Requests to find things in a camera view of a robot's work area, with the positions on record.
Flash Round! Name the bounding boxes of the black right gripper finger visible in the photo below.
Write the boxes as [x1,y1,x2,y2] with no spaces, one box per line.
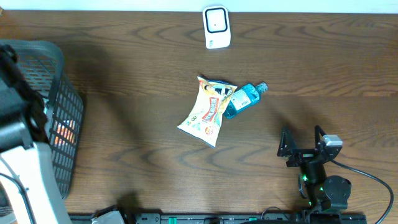
[277,127,297,157]
[315,125,326,152]

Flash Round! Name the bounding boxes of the blue mouthwash bottle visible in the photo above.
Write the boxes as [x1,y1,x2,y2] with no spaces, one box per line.
[223,82,269,119]

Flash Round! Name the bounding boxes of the yellow snack bag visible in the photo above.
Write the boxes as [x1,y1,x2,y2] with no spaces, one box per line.
[177,77,237,147]

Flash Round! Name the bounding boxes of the orange snack packet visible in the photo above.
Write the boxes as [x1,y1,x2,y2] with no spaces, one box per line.
[54,120,76,147]

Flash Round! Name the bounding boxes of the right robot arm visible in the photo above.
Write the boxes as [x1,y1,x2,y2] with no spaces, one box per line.
[277,125,351,223]

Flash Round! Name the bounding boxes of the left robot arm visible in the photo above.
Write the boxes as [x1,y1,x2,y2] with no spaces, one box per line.
[1,45,71,223]

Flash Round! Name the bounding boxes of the white barcode scanner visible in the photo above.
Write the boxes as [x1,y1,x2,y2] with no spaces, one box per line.
[202,6,231,49]

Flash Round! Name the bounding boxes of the grey plastic basket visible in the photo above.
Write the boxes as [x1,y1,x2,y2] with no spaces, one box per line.
[0,39,85,218]

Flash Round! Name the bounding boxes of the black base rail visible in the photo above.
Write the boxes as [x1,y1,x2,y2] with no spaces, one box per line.
[70,212,368,224]

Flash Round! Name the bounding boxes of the black left camera cable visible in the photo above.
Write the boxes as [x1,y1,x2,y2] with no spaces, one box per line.
[0,172,37,224]

